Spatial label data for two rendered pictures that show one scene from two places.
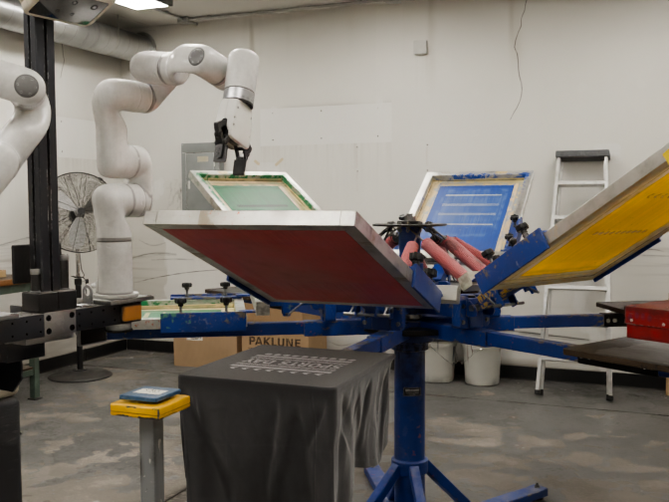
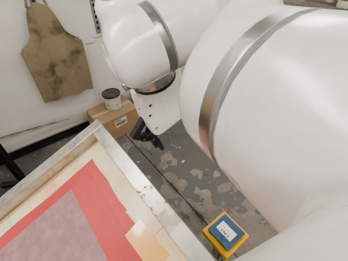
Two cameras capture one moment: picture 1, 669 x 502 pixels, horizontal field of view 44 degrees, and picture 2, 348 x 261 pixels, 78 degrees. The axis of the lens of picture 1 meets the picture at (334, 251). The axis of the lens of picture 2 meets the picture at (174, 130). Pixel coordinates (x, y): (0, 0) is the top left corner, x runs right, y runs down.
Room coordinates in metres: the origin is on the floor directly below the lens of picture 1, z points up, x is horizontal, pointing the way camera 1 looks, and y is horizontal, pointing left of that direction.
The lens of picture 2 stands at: (2.26, 0.42, 1.81)
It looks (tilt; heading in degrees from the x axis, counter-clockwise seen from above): 42 degrees down; 210
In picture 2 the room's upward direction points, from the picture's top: straight up
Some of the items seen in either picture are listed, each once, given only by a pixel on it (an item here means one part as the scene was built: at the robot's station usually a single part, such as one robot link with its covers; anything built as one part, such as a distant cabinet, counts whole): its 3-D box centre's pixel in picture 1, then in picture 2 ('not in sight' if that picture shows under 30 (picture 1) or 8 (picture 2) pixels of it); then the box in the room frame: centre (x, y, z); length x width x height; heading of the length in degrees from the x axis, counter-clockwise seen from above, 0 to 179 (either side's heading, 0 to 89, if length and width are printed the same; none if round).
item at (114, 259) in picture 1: (111, 268); not in sight; (2.30, 0.62, 1.21); 0.16 x 0.13 x 0.15; 57
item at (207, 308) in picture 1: (180, 291); not in sight; (3.18, 0.60, 1.05); 1.08 x 0.61 x 0.23; 98
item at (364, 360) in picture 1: (292, 364); not in sight; (2.27, 0.12, 0.95); 0.48 x 0.44 x 0.01; 158
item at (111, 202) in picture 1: (116, 212); not in sight; (2.30, 0.61, 1.37); 0.13 x 0.10 x 0.16; 145
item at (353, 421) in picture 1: (362, 445); not in sight; (2.20, -0.08, 0.74); 0.46 x 0.04 x 0.42; 158
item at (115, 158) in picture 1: (124, 149); not in sight; (2.30, 0.58, 1.54); 0.19 x 0.14 x 0.37; 145
